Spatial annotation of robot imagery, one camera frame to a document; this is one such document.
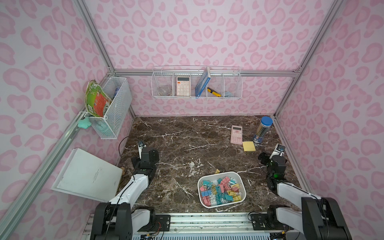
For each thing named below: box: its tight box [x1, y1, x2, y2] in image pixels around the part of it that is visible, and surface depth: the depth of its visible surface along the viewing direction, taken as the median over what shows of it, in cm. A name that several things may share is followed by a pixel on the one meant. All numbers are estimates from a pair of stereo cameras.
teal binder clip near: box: [202, 180, 213, 190], surface depth 85 cm
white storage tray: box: [197, 171, 247, 209], surface depth 82 cm
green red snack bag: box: [84, 79, 111, 118], surface depth 74 cm
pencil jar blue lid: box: [252, 116, 273, 144], surface depth 98 cm
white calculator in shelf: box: [176, 76, 190, 96], surface depth 97 cm
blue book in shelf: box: [195, 66, 211, 99], surface depth 90 cm
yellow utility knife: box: [207, 87, 222, 97], surface depth 100 cm
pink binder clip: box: [200, 186, 212, 207], surface depth 80 cm
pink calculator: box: [230, 125, 243, 145], surface depth 109 cm
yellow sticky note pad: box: [242, 141, 256, 152], surface depth 103 cm
